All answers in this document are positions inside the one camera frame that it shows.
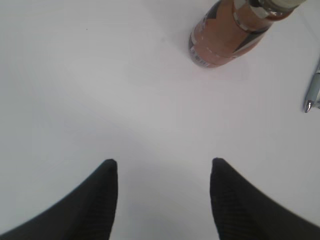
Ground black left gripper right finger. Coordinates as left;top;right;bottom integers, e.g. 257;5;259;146
209;158;320;240

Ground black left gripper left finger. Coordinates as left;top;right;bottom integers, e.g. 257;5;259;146
0;159;118;240

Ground blue white pen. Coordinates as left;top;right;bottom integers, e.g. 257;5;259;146
303;62;320;113

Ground brown Nescafe coffee bottle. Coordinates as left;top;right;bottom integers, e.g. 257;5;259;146
188;0;303;68

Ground grey white pen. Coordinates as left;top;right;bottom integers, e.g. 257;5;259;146
313;92;320;109

